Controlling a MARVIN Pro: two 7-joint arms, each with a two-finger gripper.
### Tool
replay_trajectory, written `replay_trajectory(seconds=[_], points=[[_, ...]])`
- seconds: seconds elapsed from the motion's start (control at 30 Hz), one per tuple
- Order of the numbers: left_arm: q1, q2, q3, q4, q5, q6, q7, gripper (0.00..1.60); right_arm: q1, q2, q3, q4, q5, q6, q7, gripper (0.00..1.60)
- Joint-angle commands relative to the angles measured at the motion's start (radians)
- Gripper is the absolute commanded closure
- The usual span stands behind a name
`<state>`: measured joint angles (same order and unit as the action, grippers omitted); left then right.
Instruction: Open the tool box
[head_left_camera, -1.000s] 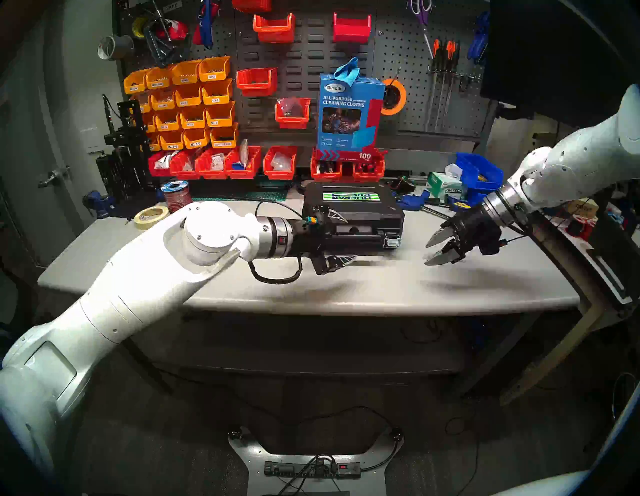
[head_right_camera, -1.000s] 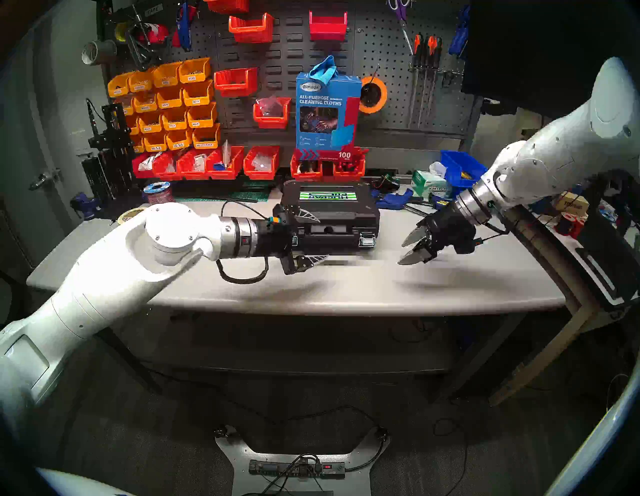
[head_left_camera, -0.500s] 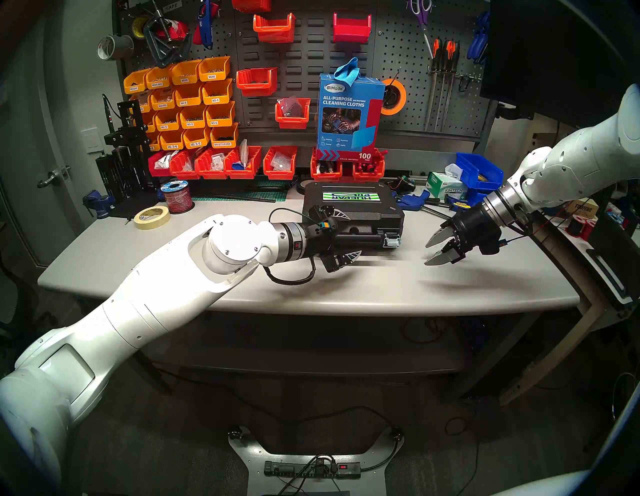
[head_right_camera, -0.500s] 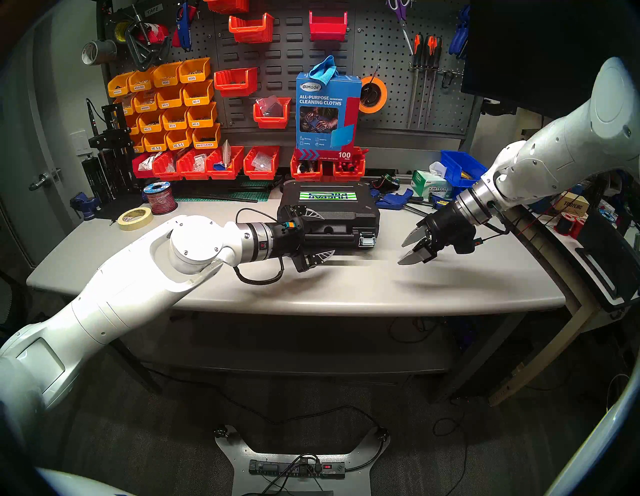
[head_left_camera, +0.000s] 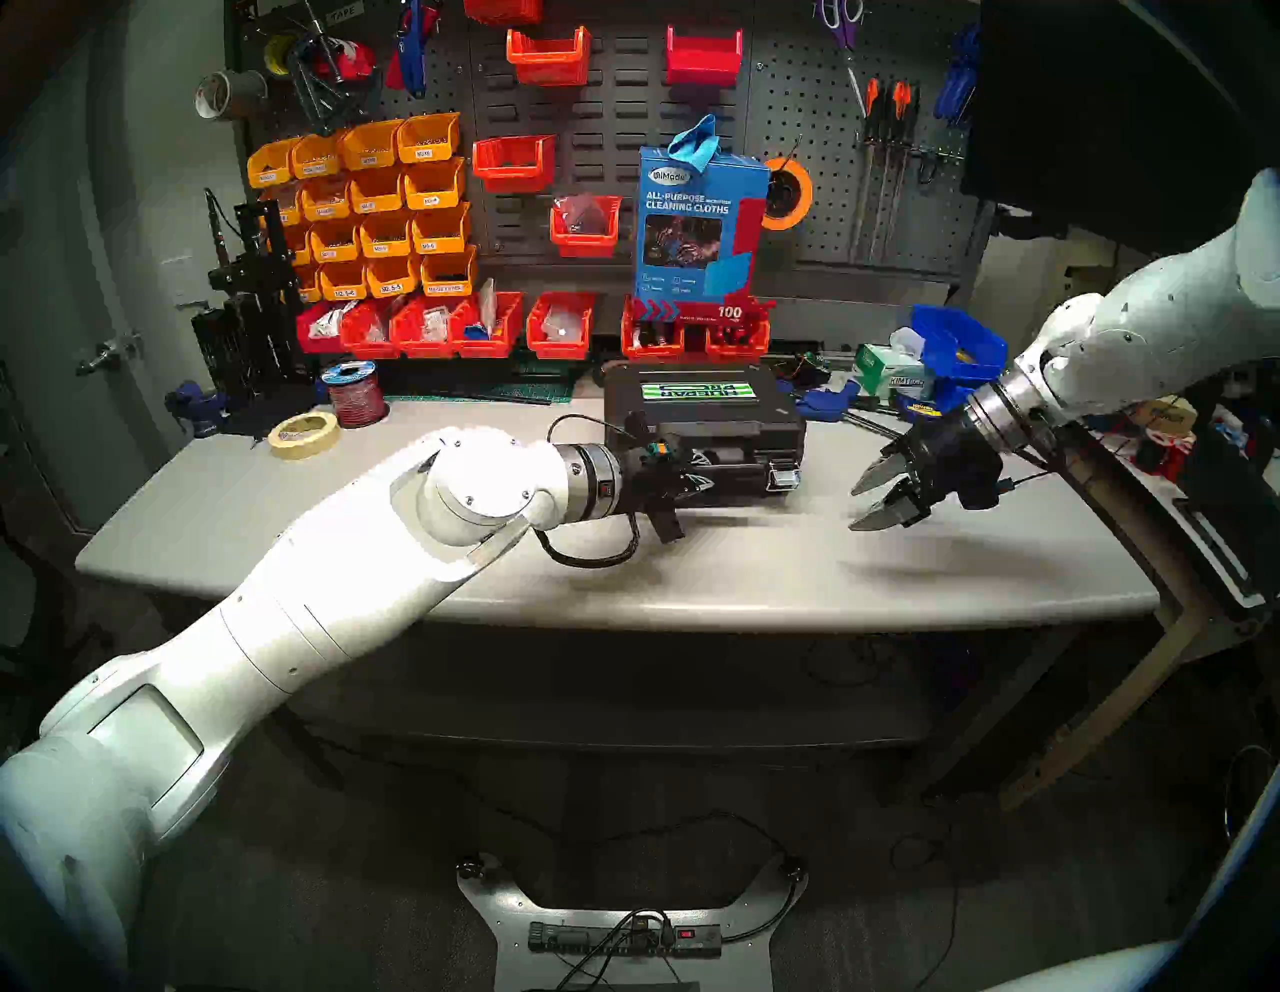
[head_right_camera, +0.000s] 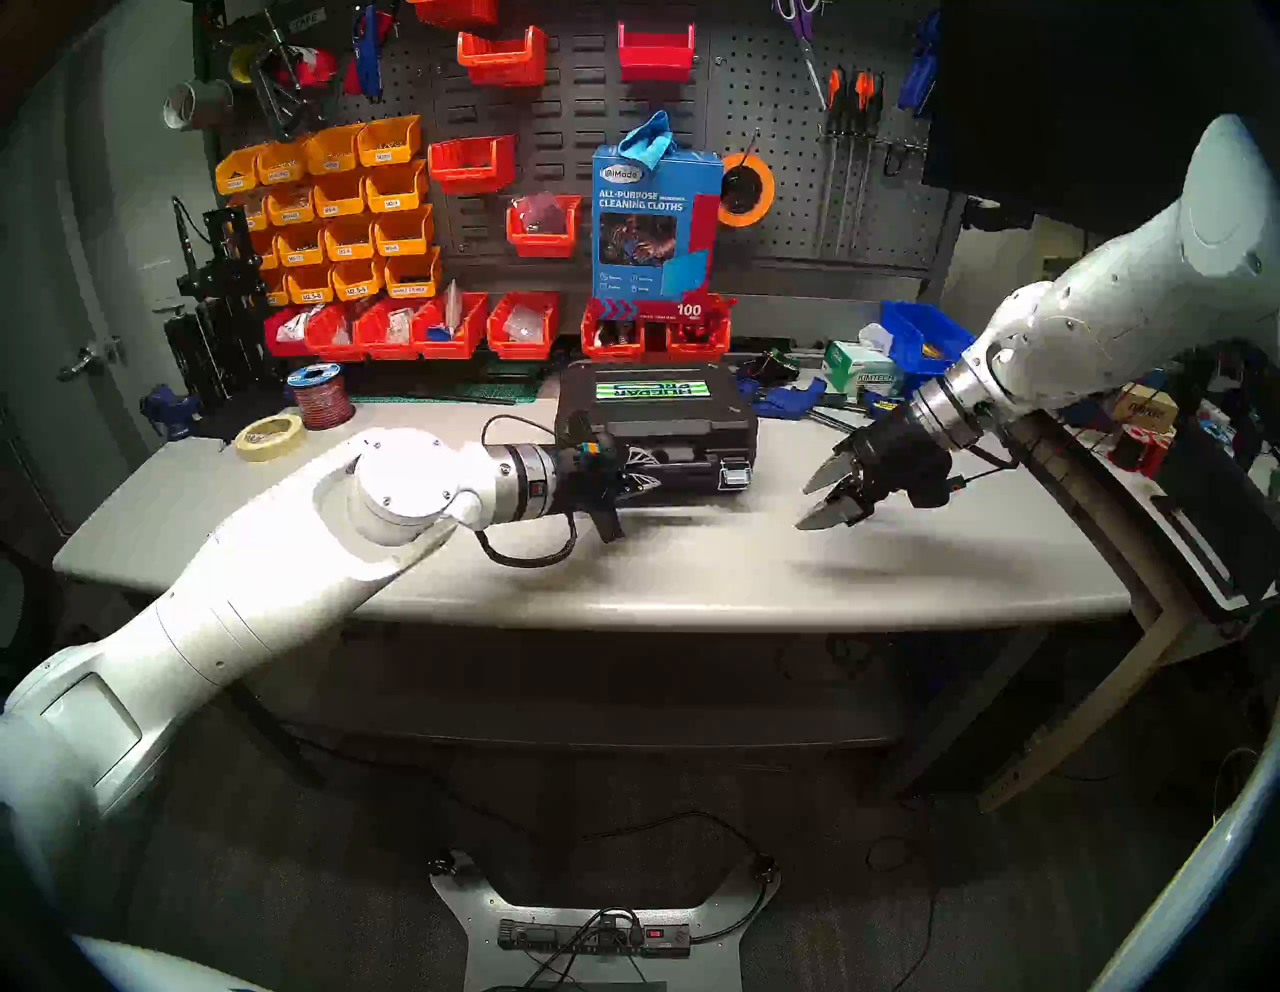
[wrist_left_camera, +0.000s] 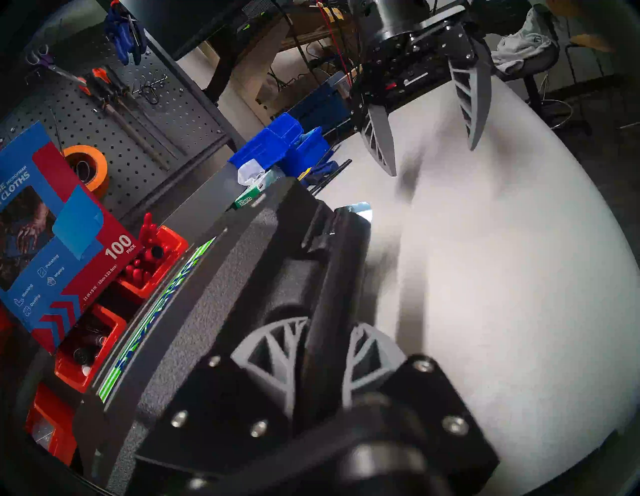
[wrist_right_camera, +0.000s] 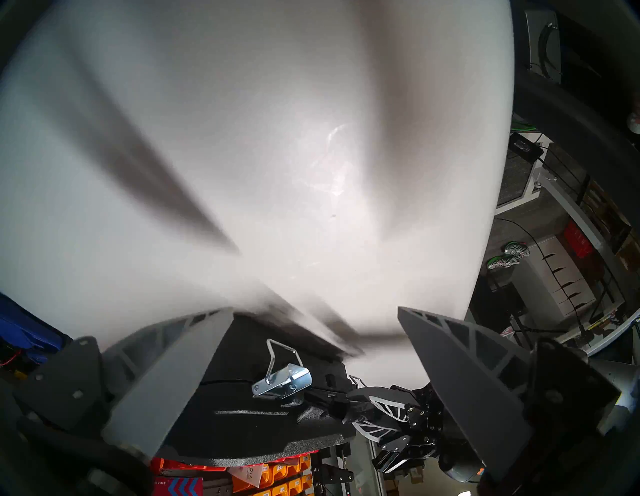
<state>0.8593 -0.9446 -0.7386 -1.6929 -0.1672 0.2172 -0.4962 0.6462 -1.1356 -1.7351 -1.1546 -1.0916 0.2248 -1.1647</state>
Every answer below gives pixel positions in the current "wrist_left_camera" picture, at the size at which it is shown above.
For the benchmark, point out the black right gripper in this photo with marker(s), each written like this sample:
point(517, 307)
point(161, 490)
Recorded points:
point(405, 50)

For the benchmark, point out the white ribbed left gripper left finger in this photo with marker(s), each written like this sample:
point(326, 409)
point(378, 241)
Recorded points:
point(280, 350)

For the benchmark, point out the white ribbed left gripper right finger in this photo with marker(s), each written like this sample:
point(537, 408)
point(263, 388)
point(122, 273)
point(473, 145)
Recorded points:
point(372, 355)

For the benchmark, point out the black plastic tool box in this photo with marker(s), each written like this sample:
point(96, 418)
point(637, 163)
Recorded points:
point(240, 250)

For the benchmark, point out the green white Kimtech tissue box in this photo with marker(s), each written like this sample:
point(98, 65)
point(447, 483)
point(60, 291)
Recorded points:
point(252, 192)

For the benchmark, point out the blue cleaning cloths box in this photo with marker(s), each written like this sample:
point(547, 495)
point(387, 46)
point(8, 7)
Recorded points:
point(60, 240)

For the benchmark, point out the dark blue plastic crate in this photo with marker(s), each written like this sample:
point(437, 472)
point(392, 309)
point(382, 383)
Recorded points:
point(320, 107)

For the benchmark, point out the grey cloth garment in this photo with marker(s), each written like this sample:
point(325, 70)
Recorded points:
point(520, 42)

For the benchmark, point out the black swivel stool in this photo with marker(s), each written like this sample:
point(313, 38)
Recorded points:
point(537, 65)

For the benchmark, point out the blue Irwin bar clamp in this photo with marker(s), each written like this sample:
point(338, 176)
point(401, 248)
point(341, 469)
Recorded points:
point(320, 172)

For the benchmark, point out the small blue plastic bin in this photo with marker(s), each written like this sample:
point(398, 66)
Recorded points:
point(310, 152)

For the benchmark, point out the red parts bin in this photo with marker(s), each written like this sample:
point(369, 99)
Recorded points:
point(55, 440)
point(170, 245)
point(70, 372)

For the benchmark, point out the large blue plastic bin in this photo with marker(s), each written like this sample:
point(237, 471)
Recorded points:
point(270, 142)

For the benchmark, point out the black monitor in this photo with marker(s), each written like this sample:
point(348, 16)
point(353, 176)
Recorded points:
point(190, 20)

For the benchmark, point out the dark grey pegboard panel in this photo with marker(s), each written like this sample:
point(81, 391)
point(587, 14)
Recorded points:
point(150, 125)

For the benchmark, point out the orange tape roll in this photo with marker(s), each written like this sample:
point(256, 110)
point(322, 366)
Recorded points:
point(97, 165)

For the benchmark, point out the blue hanging spring clamps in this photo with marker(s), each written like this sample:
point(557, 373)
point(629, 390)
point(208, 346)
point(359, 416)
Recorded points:
point(125, 35)

